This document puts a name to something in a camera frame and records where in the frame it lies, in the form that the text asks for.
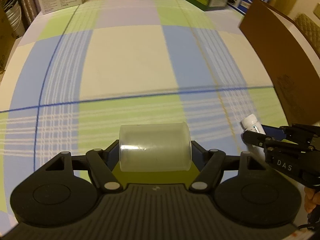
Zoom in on single wall socket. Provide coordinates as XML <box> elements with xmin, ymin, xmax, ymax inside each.
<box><xmin>313</xmin><ymin>3</ymin><xmax>320</xmax><ymax>20</ymax></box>

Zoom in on brown cardboard boxes stack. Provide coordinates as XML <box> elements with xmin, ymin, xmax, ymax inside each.
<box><xmin>0</xmin><ymin>6</ymin><xmax>16</xmax><ymax>73</ymax></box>

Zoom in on clear plastic cup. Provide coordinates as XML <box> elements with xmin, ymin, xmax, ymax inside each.
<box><xmin>119</xmin><ymin>122</ymin><xmax>192</xmax><ymax>172</ymax></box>

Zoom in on brown cardboard storage box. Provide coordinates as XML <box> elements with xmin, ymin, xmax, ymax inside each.
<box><xmin>239</xmin><ymin>0</ymin><xmax>319</xmax><ymax>125</ymax></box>

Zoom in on small white bottle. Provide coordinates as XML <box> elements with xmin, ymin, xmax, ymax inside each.
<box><xmin>241</xmin><ymin>114</ymin><xmax>265</xmax><ymax>134</ymax></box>

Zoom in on person's right hand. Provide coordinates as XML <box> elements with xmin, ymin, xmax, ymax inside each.
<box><xmin>304</xmin><ymin>187</ymin><xmax>320</xmax><ymax>213</ymax></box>

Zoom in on checkered bed sheet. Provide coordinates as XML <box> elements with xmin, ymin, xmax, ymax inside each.
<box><xmin>1</xmin><ymin>0</ymin><xmax>287</xmax><ymax>234</ymax></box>

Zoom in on quilted tan cushion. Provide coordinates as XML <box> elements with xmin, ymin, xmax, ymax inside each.
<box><xmin>295</xmin><ymin>14</ymin><xmax>320</xmax><ymax>50</ymax></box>

